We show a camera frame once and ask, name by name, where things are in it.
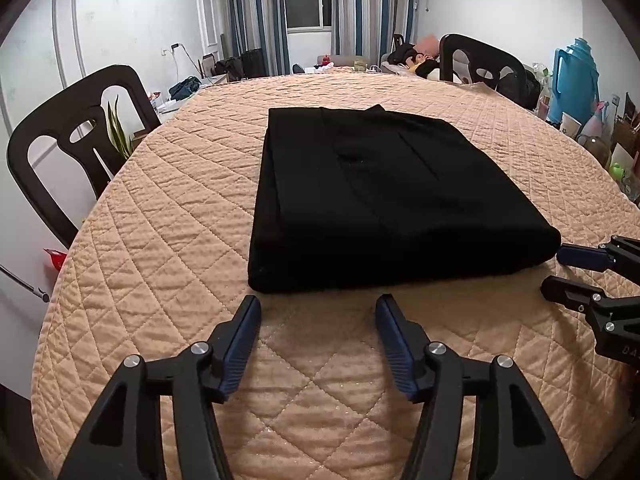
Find black suitcase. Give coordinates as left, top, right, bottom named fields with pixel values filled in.
left=241, top=49, right=265, bottom=78

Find black plastic chair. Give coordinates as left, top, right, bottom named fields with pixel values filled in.
left=7, top=65, right=161, bottom=248
left=439, top=33, right=528, bottom=106

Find green potted plant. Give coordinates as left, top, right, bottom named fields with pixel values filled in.
left=106, top=94, right=135, bottom=158

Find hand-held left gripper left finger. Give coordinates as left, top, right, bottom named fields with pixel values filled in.
left=60, top=296, right=262, bottom=480

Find beige quilted table cover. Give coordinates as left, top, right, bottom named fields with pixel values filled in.
left=30, top=72, right=640, bottom=480

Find black pants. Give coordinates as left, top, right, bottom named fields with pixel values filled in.
left=247, top=105, right=561, bottom=295

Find dark bag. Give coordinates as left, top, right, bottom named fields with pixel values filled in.
left=168, top=76, right=202, bottom=101

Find blue thermos jug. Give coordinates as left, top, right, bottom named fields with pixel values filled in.
left=552, top=37, right=600, bottom=128

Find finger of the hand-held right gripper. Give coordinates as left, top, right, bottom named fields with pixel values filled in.
left=541, top=275, right=640, bottom=361
left=556, top=235, right=640, bottom=277

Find striped curtain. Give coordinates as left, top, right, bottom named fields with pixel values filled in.
left=215, top=0, right=291, bottom=78
left=330, top=0, right=418, bottom=61

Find grey metal pole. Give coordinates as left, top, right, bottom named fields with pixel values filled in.
left=0, top=266, right=51, bottom=303

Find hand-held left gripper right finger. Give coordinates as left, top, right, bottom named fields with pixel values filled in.
left=376, top=295, right=576, bottom=480

